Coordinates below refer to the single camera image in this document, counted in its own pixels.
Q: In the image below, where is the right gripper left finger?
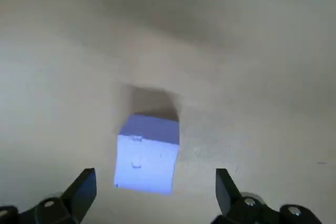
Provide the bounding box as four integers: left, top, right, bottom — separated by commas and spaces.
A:
0, 167, 97, 224

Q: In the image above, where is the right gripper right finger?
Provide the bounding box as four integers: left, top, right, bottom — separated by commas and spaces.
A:
209, 168, 328, 224

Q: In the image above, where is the purple foam square block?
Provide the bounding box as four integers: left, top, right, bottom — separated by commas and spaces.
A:
114, 113, 181, 197

